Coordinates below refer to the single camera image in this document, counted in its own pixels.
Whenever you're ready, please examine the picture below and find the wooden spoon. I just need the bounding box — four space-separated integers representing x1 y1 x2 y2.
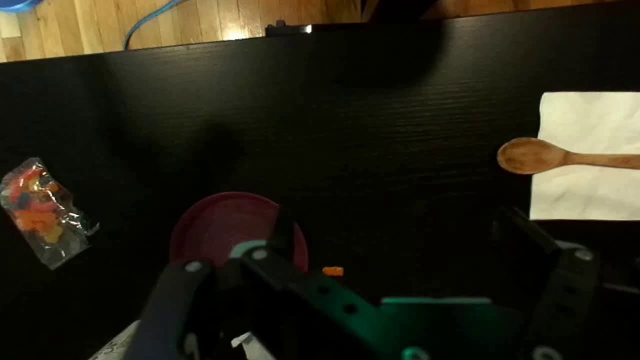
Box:
495 135 640 178

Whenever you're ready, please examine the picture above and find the white paper napkin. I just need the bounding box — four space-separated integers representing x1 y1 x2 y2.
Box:
528 89 640 221

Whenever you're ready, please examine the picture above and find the pink plastic bowl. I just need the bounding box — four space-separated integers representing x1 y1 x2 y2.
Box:
168 190 312 273

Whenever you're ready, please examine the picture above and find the blue round object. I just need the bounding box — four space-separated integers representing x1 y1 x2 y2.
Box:
0 0 40 16

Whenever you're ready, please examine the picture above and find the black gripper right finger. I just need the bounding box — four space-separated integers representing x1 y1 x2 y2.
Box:
493 204 603 360

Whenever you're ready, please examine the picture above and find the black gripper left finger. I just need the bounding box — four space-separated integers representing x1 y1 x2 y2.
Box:
125 208 299 360

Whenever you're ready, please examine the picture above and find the blue cable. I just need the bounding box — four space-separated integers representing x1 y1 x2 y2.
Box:
122 0 185 51

